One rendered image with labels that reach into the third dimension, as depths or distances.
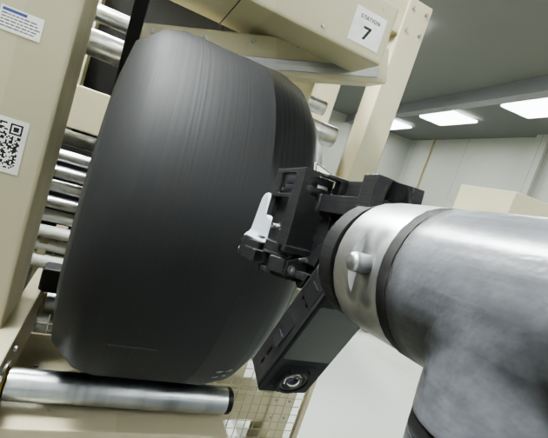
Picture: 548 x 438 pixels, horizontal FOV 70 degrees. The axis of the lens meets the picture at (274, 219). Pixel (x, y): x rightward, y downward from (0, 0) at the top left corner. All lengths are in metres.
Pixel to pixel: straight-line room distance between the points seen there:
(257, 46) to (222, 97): 0.60
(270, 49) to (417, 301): 0.99
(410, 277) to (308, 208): 0.13
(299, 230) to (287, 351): 0.08
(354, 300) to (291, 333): 0.08
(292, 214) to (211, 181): 0.20
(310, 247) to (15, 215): 0.49
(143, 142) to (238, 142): 0.11
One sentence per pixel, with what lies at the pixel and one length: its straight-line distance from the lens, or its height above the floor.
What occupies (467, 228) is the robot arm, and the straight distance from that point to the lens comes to 0.17.
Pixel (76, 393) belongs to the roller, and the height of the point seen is 0.91.
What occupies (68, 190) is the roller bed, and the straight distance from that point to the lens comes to 1.07.
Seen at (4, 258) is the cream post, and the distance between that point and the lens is 0.69.
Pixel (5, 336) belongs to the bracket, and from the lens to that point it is 0.72.
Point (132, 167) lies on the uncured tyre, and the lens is 0.46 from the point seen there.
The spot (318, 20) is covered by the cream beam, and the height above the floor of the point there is 1.67.
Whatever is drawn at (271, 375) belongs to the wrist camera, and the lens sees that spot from 0.30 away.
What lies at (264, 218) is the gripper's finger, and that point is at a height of 1.26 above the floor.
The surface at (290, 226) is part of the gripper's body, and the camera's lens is 0.27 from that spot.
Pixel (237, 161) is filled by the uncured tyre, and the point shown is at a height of 1.30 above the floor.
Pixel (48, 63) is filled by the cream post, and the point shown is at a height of 1.34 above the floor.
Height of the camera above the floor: 1.30
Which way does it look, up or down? 6 degrees down
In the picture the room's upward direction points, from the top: 18 degrees clockwise
